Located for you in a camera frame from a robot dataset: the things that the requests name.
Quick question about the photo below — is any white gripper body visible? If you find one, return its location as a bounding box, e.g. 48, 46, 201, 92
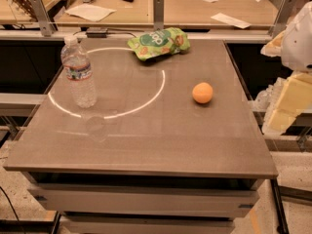
281, 2, 312, 72

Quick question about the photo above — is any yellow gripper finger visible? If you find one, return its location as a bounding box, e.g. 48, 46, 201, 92
260, 31, 285, 58
262, 71, 312, 136

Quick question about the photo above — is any orange fruit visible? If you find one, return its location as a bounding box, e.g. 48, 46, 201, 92
192, 82, 214, 103

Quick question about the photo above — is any clear sanitizer bottle left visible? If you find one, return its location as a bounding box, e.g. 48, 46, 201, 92
253, 85, 274, 111

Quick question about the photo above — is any clear plastic water bottle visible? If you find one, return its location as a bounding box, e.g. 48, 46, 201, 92
60, 35, 97, 108

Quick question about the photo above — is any white paper strip right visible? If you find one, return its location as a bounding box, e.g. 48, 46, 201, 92
212, 13, 251, 29

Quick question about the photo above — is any green snack bag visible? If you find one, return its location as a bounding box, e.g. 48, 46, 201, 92
128, 27, 190, 61

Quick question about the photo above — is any white drawer cabinet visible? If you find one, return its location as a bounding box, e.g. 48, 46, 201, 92
22, 171, 266, 234

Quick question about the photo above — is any black power adapter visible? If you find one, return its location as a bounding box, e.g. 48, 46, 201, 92
86, 27, 108, 38

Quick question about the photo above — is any white paper sheet left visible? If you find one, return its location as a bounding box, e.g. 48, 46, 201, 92
65, 4, 115, 22

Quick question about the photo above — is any metal bracket right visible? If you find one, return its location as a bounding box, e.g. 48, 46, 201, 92
268, 0, 296, 38

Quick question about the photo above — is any metal bracket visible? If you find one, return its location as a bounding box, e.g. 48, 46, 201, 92
153, 0, 165, 30
268, 0, 296, 38
29, 0, 56, 37

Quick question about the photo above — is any metal bracket middle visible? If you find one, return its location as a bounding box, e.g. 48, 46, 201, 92
153, 0, 165, 30

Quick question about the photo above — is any metal bracket left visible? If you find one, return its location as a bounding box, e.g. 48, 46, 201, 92
29, 0, 56, 37

